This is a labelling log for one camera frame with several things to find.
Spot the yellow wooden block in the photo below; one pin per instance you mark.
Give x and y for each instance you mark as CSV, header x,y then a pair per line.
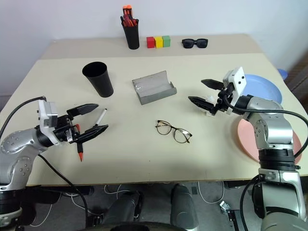
x,y
158,42

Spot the empty black plastic cup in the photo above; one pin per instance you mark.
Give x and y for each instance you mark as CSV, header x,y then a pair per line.
x,y
101,81

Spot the green wooden block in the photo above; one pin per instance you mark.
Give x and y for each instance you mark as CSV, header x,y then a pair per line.
x,y
166,41

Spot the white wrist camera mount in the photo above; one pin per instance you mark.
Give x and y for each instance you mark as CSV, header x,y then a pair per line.
x,y
239,79
43,113

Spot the white marker with black cap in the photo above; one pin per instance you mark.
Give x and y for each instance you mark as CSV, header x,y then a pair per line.
x,y
101,117

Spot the red and black pen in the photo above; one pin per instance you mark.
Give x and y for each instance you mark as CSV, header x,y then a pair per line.
x,y
122,19
134,22

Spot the red wooden block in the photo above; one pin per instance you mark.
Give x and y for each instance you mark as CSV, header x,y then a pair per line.
x,y
150,42

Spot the blue round container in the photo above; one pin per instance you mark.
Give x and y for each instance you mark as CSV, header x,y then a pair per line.
x,y
282,73

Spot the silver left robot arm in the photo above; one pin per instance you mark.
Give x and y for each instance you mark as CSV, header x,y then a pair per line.
x,y
14,142

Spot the tortoiseshell eyeglasses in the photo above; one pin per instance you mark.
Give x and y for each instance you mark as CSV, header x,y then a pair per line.
x,y
163,127

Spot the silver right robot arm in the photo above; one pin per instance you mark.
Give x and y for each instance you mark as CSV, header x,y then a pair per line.
x,y
272,125

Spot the black pen holder cup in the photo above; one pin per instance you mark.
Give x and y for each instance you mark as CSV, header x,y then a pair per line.
x,y
132,36

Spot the open grey glasses case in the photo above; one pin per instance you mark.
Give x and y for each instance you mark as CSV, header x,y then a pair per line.
x,y
154,96

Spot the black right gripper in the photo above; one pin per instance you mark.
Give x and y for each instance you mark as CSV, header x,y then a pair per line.
x,y
222,101

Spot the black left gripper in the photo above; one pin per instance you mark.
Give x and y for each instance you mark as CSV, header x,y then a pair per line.
x,y
65,128

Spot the red tipped black pen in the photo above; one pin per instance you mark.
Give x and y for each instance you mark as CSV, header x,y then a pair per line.
x,y
80,154

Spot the grey caster wheel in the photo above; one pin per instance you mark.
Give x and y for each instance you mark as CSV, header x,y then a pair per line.
x,y
225,207

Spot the black sunglasses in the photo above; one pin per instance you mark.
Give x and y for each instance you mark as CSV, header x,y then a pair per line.
x,y
187,43

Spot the orange capped black marker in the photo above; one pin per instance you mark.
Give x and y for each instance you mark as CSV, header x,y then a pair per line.
x,y
130,11

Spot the dark rounded shape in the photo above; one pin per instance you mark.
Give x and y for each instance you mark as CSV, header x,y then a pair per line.
x,y
184,207
125,207

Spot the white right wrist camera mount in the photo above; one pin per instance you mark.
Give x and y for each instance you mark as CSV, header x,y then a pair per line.
x,y
239,79

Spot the blue plate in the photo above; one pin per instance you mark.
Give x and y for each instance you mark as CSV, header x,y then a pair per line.
x,y
262,86

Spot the pink plate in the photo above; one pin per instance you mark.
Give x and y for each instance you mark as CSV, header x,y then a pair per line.
x,y
245,139

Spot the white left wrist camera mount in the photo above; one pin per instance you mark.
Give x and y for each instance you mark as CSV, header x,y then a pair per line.
x,y
43,113

